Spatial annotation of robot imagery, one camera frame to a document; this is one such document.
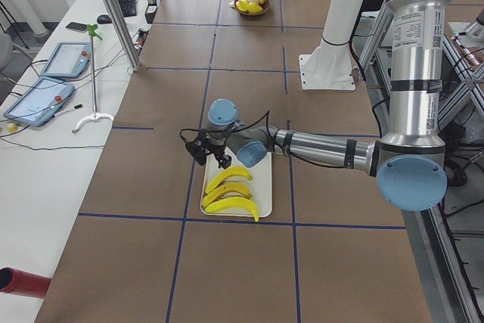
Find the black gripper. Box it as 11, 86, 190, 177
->
204, 132, 231, 169

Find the yellow banana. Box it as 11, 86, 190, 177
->
205, 166, 253, 194
201, 182, 252, 207
205, 197, 259, 222

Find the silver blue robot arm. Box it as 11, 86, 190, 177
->
197, 0, 451, 211

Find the woven brown fruit basket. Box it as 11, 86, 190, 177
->
231, 0, 270, 16

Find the white bear print tray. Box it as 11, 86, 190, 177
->
200, 152, 272, 220

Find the black computer mouse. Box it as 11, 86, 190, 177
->
96, 14, 112, 24

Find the black white marker pen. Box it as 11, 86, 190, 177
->
54, 104, 83, 117

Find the white stand with green clip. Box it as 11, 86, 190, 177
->
72, 24, 114, 134

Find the black smartphone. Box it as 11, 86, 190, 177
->
66, 22, 87, 33

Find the far blue teach pendant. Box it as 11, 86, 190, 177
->
40, 42, 91, 79

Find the blue teach pendant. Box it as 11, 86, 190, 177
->
3, 76, 75, 127
40, 42, 91, 79

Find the near blue teach pendant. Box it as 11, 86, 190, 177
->
3, 76, 75, 127

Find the small yellow object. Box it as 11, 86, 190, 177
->
8, 123, 18, 132

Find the red cylinder tube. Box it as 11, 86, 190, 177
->
1, 267, 51, 299

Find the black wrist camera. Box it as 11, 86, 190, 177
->
185, 138, 207, 166

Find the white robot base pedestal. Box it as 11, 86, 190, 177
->
299, 0, 363, 91

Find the aluminium frame post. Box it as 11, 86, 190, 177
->
103, 0, 141, 72

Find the aluminium frame rack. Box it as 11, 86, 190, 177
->
355, 1, 484, 323

